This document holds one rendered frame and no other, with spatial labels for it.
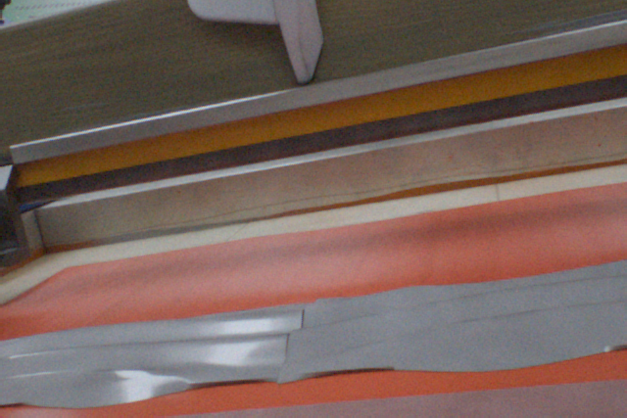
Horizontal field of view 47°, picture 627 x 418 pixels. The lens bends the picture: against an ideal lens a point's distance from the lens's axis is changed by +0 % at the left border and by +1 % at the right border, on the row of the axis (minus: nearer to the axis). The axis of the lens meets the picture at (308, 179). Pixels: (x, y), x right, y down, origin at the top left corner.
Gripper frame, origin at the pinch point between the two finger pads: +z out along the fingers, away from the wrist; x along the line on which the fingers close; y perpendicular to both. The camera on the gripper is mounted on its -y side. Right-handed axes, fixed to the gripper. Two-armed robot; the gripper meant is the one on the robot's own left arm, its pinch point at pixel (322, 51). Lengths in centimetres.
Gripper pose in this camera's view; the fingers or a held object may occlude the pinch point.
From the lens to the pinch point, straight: 36.9
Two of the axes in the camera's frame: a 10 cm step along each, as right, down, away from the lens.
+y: -9.5, 1.6, 2.6
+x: -2.3, 1.9, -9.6
